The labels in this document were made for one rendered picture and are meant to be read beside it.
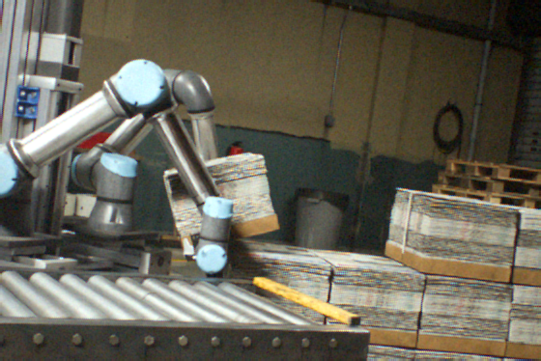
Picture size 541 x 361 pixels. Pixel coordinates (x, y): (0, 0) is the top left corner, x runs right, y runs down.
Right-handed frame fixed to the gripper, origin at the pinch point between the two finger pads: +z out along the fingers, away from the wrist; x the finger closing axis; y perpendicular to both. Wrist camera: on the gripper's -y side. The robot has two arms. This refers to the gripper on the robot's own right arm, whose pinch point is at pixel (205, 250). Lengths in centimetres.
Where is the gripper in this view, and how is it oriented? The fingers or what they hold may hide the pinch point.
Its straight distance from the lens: 265.0
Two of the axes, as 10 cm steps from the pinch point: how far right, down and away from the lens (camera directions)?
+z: -1.6, -0.8, 9.8
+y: -2.0, -9.7, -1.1
